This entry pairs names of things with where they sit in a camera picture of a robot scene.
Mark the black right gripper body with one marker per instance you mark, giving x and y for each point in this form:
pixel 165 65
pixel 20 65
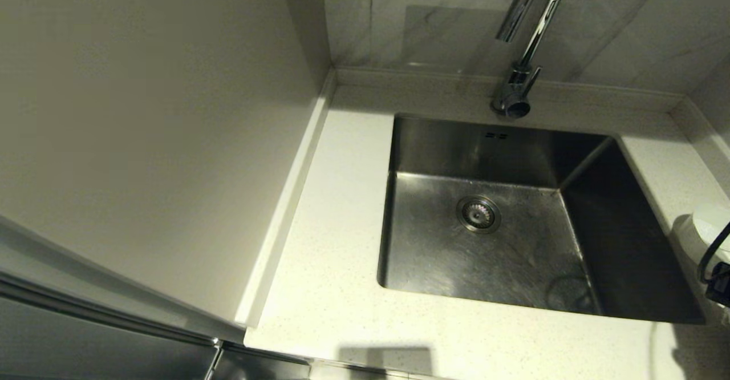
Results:
pixel 721 286

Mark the stainless steel sink basin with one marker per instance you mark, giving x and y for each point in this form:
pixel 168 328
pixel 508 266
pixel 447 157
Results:
pixel 502 266

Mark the white round bowl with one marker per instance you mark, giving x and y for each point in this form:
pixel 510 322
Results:
pixel 693 240

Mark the round metal drain strainer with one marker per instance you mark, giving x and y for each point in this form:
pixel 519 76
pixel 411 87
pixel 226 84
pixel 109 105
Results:
pixel 478 214

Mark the chrome gooseneck faucet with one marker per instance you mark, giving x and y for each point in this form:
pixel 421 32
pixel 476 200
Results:
pixel 516 92

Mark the grey metal cabinet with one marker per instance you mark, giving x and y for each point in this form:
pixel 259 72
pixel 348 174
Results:
pixel 85 334

